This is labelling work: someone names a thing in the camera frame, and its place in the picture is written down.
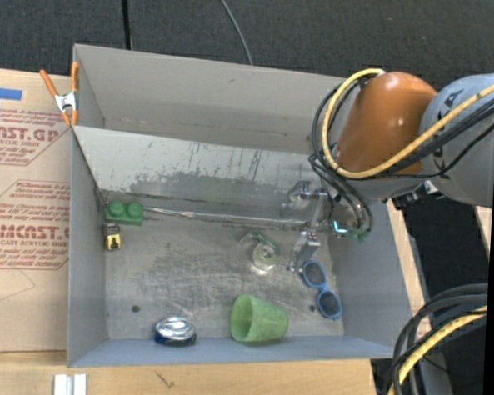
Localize brown cardboard board red print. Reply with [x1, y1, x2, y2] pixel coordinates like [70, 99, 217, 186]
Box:
[0, 67, 85, 359]

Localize grey metal bin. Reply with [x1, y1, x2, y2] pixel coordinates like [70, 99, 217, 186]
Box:
[52, 42, 426, 389]

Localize blue and silver can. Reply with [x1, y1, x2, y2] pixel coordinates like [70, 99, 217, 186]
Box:
[152, 314, 200, 349]

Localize green toy brick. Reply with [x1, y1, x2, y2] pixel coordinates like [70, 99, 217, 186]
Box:
[104, 199, 145, 228]

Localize green plastic cup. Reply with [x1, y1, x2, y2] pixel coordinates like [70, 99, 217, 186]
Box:
[227, 292, 291, 348]

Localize yellow padlock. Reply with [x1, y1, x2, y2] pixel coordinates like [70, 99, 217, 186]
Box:
[102, 222, 123, 253]

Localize blue sunglasses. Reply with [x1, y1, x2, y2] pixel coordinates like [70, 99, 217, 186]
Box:
[297, 258, 347, 322]

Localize clear curved plastic piece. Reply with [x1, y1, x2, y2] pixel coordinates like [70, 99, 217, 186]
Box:
[237, 230, 281, 273]

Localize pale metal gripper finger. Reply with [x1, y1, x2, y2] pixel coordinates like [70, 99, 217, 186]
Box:
[287, 230, 310, 274]
[300, 232, 322, 265]

